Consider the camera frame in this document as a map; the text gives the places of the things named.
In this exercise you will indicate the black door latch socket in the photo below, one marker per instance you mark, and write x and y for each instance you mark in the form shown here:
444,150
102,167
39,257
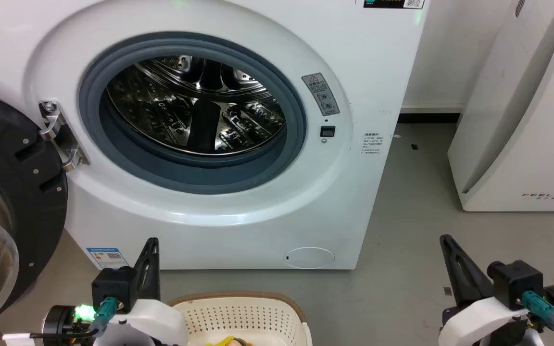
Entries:
327,131

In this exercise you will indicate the grey warning sticker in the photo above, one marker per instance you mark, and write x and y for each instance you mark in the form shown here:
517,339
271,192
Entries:
321,93

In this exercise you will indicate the cream perforated laundry basket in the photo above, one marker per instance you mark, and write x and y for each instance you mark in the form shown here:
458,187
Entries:
238,317

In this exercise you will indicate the stainless steel washing machine drum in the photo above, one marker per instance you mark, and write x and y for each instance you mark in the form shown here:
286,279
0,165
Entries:
195,105

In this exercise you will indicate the grey rubber door gasket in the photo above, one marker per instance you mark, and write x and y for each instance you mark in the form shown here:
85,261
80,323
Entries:
185,178

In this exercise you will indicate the small text sticker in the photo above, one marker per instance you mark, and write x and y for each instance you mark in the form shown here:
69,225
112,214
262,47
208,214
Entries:
372,144

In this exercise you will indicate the oval drain filter cover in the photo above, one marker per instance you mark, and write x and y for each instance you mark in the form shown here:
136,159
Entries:
308,257

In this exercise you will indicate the white front-load washing machine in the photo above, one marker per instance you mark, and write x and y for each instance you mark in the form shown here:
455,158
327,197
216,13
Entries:
238,226

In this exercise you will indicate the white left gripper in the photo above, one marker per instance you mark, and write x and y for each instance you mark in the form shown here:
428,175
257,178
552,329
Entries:
147,322

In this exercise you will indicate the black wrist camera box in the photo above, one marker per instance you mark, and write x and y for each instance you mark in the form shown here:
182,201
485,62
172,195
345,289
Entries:
112,288
515,281

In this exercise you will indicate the white air purifier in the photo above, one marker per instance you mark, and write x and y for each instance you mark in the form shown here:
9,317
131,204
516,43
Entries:
522,120

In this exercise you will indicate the black control panel label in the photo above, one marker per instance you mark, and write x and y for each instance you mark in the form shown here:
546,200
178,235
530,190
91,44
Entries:
392,3

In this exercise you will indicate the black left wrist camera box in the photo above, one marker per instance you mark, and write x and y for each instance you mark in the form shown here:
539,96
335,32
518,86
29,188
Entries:
112,288

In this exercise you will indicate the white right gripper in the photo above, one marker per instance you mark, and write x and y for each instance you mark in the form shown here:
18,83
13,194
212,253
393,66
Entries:
479,322

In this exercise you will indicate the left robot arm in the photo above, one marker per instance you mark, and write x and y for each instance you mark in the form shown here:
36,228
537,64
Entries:
60,321

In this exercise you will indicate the blue energy label sticker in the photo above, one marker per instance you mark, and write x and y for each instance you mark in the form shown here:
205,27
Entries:
107,257

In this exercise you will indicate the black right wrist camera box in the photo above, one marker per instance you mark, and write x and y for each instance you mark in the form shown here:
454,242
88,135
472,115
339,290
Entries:
515,281

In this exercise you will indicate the black washing machine door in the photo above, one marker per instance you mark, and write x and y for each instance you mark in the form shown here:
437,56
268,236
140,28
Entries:
12,192

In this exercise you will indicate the metal door hinge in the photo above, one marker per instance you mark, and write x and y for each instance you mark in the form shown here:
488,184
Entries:
58,137

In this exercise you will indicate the yellow item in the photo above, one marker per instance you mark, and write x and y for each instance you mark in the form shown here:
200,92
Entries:
226,341

